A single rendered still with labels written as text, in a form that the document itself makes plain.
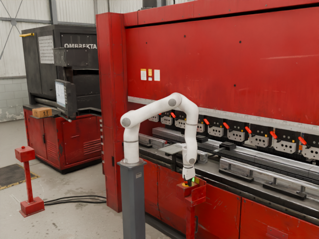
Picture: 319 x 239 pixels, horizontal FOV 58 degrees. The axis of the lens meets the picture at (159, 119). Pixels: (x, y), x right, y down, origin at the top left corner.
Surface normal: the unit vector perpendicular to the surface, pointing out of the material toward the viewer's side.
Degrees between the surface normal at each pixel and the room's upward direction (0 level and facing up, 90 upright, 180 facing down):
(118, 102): 90
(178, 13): 90
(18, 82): 90
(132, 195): 90
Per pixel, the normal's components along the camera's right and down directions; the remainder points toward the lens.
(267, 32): -0.73, 0.16
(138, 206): 0.70, 0.15
